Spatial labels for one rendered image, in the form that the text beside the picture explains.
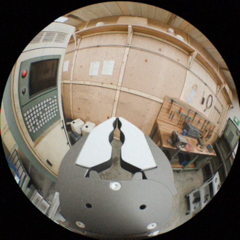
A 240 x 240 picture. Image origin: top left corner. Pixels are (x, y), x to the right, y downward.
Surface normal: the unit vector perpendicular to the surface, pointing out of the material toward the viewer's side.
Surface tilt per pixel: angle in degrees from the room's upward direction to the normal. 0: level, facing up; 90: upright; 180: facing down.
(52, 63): 90
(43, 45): 90
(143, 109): 91
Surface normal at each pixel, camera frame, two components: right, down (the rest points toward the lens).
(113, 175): 0.19, -0.83
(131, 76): -0.22, 0.49
